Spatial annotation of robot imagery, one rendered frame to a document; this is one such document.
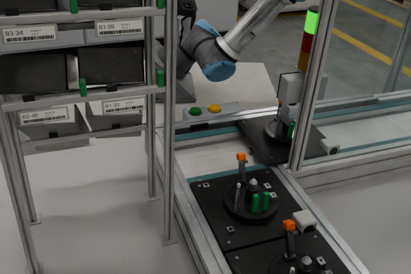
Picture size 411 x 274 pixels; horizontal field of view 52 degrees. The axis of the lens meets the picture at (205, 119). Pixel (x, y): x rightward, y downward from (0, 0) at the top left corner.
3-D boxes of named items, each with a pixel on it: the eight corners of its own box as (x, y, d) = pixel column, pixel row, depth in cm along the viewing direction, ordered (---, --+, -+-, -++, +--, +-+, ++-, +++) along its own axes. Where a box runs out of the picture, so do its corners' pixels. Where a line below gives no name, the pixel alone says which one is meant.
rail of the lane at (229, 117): (145, 150, 142) (144, 123, 136) (363, 114, 170) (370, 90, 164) (148, 160, 137) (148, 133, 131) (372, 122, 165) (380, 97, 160)
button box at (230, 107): (181, 123, 150) (182, 108, 146) (236, 115, 156) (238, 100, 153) (188, 134, 144) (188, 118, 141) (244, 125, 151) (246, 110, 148)
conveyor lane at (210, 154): (164, 159, 138) (164, 134, 133) (373, 122, 165) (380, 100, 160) (191, 220, 116) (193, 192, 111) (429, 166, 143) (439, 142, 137)
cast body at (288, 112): (277, 115, 134) (280, 96, 130) (288, 113, 135) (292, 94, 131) (290, 129, 127) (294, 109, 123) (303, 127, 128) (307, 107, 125)
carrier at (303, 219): (189, 188, 114) (191, 150, 107) (269, 172, 121) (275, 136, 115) (223, 257, 95) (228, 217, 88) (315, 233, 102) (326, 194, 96)
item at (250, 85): (76, 63, 202) (75, 57, 201) (262, 68, 209) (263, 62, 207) (34, 151, 143) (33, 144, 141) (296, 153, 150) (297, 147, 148)
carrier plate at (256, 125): (235, 125, 141) (235, 119, 140) (297, 115, 149) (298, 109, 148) (268, 169, 123) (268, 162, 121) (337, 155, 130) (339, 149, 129)
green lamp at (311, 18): (300, 27, 104) (303, 8, 102) (317, 26, 106) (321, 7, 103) (311, 35, 100) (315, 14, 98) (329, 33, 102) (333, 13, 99)
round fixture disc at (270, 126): (255, 125, 138) (256, 120, 137) (293, 119, 142) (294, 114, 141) (276, 150, 127) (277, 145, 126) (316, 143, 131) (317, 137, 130)
